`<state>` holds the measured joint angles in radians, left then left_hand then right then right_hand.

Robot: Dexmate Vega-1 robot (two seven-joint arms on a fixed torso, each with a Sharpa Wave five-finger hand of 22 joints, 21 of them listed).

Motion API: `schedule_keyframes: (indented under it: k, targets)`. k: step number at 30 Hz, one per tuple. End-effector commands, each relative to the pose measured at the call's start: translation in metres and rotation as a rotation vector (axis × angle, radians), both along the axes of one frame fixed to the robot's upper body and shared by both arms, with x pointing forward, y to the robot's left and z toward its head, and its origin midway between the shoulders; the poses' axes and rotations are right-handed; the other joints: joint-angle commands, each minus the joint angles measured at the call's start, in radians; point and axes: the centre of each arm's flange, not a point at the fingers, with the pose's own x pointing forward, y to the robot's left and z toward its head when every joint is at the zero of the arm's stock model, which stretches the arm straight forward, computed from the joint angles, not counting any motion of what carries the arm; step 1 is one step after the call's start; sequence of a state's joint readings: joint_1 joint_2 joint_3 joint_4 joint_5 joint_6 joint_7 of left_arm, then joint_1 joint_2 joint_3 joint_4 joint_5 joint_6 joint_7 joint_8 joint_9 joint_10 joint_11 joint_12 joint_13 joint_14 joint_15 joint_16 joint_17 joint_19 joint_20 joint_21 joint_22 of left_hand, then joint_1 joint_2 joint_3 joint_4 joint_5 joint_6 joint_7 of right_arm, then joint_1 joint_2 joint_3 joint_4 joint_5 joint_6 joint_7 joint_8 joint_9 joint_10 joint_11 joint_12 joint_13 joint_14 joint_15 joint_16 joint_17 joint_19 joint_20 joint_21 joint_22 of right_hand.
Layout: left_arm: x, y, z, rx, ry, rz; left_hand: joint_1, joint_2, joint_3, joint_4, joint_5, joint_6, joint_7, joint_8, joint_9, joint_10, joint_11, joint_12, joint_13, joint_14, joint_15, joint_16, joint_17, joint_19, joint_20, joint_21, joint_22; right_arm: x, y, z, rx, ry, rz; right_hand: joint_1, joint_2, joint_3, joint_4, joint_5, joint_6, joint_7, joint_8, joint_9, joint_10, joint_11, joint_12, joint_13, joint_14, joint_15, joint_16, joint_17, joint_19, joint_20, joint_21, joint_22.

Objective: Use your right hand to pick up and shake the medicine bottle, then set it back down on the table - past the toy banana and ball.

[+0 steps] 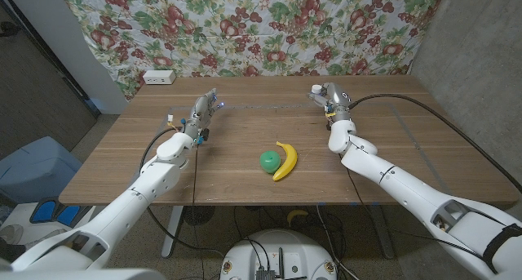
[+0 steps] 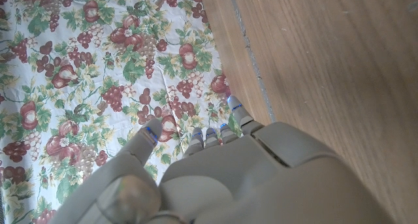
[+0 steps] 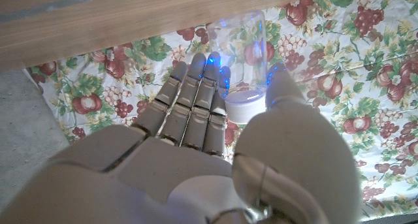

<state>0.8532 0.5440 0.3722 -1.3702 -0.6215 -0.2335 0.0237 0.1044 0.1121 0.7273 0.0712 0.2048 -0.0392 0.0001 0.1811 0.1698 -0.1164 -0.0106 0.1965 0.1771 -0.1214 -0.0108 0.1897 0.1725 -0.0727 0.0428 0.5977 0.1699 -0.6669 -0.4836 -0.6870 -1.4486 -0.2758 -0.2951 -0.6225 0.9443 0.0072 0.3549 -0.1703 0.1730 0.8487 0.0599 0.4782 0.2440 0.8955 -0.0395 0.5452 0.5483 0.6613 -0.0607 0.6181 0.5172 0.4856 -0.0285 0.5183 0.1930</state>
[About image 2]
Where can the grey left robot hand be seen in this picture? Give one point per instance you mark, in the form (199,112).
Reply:
(248,178)

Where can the floral fruit print backdrop cloth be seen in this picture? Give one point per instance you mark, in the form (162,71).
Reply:
(98,70)

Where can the grey tape outline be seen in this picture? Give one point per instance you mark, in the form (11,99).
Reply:
(251,57)

